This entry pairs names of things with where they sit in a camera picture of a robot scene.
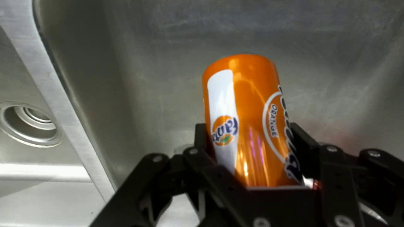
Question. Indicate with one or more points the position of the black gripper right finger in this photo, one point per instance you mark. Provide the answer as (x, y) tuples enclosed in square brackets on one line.
[(336, 180)]

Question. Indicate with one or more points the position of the stainless steel double sink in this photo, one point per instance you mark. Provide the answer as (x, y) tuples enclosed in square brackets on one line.
[(127, 63)]

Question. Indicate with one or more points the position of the orange Fanta can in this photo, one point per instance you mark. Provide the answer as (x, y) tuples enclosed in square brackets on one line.
[(248, 117)]

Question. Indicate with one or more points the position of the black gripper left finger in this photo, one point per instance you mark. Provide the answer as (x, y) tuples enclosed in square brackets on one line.
[(210, 177)]

